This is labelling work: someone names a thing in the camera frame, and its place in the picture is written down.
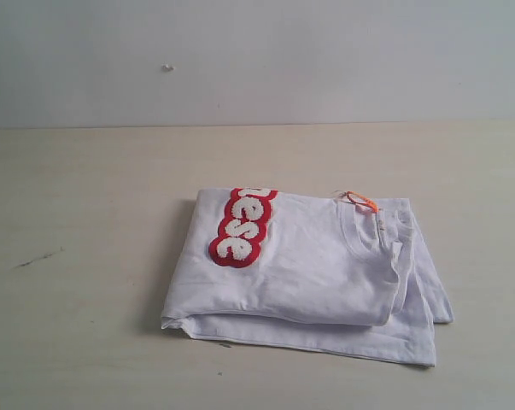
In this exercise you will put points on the white t-shirt with red lettering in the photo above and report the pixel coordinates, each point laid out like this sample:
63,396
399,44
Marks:
264,267

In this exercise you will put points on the orange neck label tag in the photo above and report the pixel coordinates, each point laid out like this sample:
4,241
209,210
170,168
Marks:
357,200

